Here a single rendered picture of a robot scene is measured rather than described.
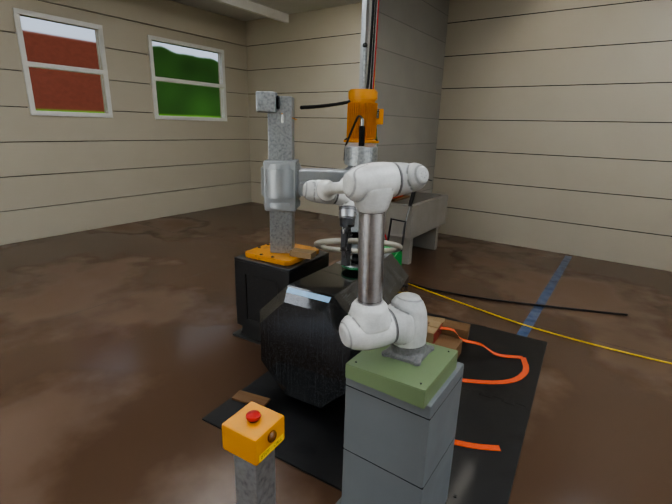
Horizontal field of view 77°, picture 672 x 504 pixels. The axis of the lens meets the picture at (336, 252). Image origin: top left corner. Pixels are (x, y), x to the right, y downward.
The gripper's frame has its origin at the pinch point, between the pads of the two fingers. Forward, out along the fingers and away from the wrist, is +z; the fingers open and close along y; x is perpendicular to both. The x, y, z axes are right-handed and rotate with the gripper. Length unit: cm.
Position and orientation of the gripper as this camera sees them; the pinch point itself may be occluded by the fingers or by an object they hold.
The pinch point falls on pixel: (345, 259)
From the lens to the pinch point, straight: 211.5
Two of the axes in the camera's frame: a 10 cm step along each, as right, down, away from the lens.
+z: -0.4, 9.9, -1.1
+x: -9.5, -0.1, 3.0
